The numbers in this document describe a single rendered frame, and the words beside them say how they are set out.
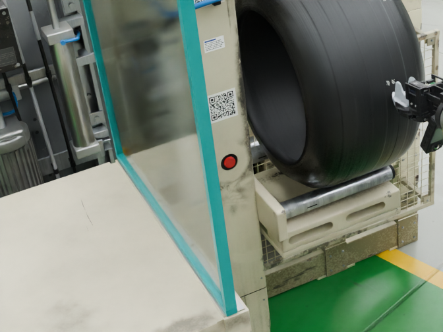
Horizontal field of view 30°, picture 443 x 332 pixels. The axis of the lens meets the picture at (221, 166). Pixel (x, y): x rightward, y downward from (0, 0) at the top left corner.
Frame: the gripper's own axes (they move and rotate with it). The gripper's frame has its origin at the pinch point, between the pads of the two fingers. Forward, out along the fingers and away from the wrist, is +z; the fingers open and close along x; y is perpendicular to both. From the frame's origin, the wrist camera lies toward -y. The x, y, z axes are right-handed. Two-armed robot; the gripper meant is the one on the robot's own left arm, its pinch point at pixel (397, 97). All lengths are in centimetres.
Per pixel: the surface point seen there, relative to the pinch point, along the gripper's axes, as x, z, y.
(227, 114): 33.2, 21.8, -0.7
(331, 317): -12, 73, -115
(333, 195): 10.1, 17.8, -30.1
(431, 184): -57, 72, -75
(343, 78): 11.8, 3.0, 7.5
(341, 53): 10.5, 4.8, 12.4
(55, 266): 85, -21, 2
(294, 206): 21.2, 18.2, -29.2
